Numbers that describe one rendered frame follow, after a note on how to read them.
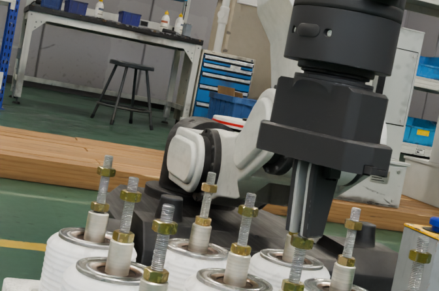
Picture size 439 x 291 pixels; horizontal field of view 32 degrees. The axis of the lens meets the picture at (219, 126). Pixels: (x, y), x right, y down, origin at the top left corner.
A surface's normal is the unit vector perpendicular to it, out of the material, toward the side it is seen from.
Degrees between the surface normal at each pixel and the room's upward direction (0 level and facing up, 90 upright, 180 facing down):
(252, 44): 90
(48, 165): 90
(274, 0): 113
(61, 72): 90
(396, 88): 90
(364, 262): 45
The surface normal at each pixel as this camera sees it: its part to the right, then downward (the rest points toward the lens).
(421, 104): -0.93, -0.16
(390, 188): 0.30, 0.11
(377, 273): 0.34, -0.61
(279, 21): -0.87, 0.25
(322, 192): 0.67, 0.17
